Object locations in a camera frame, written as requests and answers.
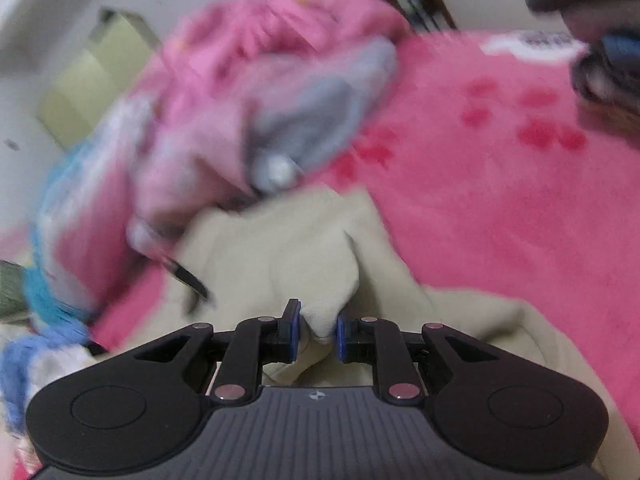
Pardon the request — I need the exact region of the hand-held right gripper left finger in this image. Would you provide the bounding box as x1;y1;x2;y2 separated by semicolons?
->
132;299;302;406

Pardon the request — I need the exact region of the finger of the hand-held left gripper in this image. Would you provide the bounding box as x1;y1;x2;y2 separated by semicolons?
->
164;254;216;305

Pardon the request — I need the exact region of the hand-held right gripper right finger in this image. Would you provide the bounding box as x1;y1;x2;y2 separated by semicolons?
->
336;311;502;406

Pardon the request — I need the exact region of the beige garment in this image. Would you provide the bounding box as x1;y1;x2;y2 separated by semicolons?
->
164;186;640;458

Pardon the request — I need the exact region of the stack of folded clothes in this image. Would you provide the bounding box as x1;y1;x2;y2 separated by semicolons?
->
521;0;640;132

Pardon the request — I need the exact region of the white garment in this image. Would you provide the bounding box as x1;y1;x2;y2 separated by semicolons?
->
27;342;108;397

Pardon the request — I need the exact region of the pink printed quilt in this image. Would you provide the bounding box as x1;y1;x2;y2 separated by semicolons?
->
29;0;412;312

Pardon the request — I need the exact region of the green patterned pillow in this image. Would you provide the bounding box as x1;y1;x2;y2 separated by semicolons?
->
0;259;29;319

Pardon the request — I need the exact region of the blue garment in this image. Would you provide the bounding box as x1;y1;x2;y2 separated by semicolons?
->
0;334;67;437

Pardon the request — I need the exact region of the pink floral blanket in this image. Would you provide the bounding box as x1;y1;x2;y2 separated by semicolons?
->
89;29;640;443

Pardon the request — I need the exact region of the pale yellow wardrobe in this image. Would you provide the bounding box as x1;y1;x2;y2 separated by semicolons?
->
36;6;162;152

